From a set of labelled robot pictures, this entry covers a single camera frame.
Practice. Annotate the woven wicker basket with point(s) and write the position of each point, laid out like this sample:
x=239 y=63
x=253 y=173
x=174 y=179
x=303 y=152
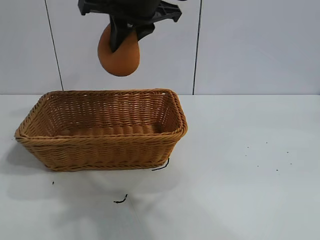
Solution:
x=100 y=152

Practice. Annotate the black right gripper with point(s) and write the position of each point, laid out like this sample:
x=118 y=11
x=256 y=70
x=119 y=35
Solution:
x=140 y=10

